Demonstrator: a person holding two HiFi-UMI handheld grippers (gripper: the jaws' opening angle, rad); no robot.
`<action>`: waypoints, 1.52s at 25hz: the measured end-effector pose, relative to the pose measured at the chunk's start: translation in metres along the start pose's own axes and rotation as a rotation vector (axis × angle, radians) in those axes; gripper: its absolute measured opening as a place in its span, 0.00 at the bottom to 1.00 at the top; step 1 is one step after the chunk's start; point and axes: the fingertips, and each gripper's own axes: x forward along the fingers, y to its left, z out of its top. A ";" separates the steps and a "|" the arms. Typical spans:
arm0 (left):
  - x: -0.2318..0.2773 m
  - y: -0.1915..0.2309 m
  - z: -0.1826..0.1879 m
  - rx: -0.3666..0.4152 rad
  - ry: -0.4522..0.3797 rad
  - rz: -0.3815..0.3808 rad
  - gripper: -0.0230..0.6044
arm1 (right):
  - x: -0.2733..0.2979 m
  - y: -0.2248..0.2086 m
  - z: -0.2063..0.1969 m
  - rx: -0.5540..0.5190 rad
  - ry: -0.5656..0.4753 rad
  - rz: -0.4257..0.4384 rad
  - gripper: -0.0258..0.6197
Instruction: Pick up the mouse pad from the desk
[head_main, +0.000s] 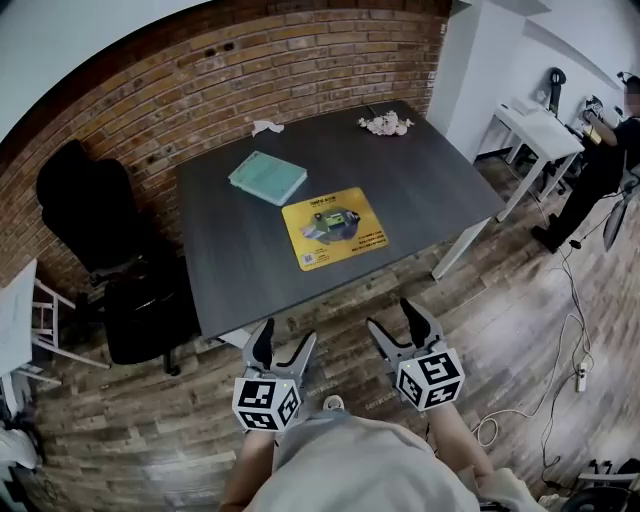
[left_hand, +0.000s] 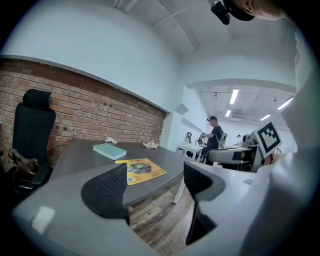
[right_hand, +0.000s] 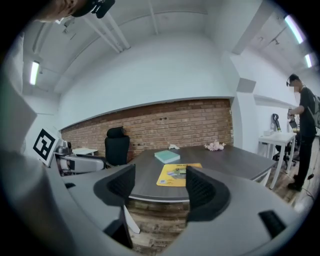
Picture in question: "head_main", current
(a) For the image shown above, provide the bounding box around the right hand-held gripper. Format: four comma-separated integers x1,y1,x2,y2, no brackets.
366,297,467,413

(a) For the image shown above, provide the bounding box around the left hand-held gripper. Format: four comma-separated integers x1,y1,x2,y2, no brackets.
231,317,318,434

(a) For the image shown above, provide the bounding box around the yellow mouse pad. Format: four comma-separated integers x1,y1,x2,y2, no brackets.
281,186,391,273

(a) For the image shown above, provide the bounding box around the person's right forearm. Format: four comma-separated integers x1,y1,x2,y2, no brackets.
426,401,497,482

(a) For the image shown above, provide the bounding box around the person's left forearm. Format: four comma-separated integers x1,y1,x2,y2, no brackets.
218,425,282,512

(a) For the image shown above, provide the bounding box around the dark grey desk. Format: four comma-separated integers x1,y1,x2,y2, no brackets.
174,99,507,346

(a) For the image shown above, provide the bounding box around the white desk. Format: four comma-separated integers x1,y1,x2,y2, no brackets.
473,102,587,224

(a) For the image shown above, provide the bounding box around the person's beige shirt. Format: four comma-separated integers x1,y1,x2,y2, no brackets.
243,408,551,512

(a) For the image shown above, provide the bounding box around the teal book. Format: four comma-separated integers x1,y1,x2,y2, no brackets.
227,150,309,207

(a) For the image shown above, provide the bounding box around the white crumpled tissue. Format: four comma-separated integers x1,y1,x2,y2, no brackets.
251,119,286,138

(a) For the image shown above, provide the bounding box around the black office chair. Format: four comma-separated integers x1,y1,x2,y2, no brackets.
35,138,202,377

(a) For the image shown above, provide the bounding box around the white folding rack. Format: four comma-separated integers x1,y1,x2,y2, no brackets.
0,258,112,387

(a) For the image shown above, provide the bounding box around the black wheeled equipment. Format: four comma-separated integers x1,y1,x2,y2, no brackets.
569,455,640,512

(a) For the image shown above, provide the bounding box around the black headphone stand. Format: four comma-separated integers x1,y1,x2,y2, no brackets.
548,66,569,115

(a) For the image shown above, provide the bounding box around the white floor cable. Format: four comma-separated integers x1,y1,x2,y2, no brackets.
472,244,596,447

